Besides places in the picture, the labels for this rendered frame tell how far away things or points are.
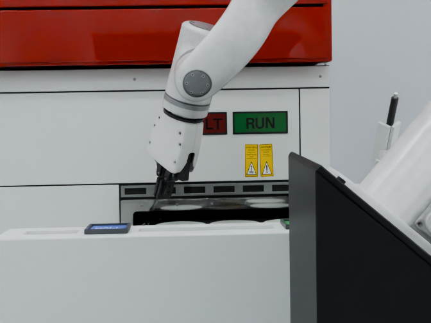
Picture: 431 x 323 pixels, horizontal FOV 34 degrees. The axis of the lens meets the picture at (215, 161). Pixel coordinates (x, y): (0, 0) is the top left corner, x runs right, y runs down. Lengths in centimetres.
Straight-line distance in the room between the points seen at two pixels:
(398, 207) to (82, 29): 96
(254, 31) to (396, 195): 56
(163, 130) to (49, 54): 33
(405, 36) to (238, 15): 205
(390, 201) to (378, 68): 245
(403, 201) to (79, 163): 97
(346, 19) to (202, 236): 229
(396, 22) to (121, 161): 188
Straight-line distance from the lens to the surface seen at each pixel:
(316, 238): 56
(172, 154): 128
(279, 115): 153
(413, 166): 69
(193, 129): 126
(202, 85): 116
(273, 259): 92
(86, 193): 155
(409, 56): 317
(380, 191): 69
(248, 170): 153
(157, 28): 149
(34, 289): 94
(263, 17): 120
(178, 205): 152
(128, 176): 153
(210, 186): 153
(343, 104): 308
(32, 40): 152
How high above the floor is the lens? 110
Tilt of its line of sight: 3 degrees down
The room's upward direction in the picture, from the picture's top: 1 degrees counter-clockwise
